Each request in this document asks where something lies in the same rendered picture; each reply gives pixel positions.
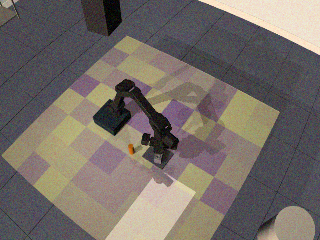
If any orange cylinder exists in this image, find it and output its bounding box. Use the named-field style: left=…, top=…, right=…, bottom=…
left=128, top=144, right=135, bottom=155

